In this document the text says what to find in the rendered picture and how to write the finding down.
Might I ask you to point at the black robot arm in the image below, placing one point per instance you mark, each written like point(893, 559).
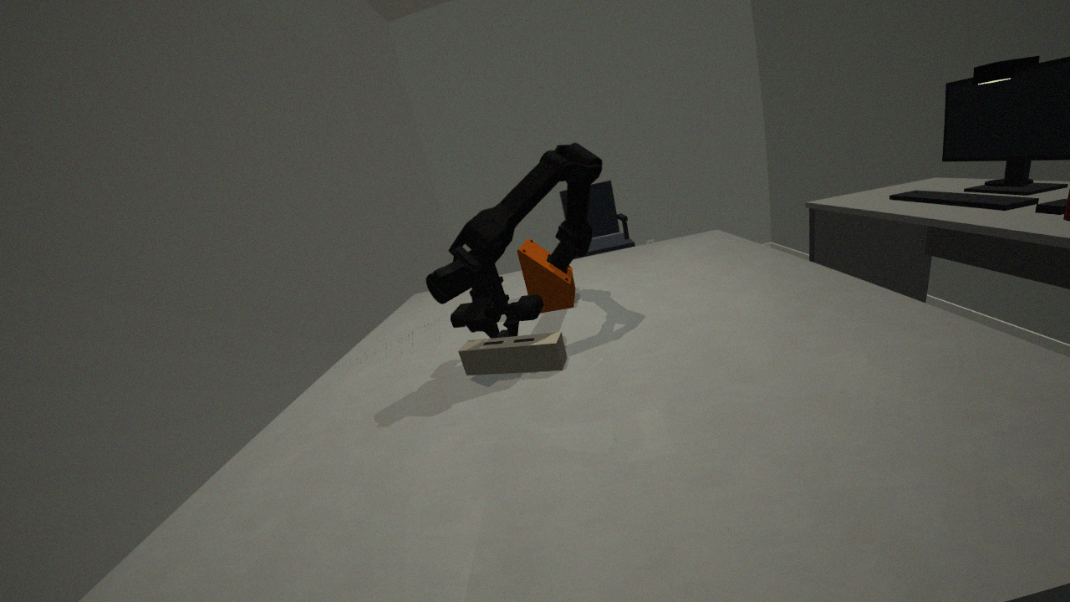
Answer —
point(489, 232)

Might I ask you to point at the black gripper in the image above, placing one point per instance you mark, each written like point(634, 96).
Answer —
point(528, 307)

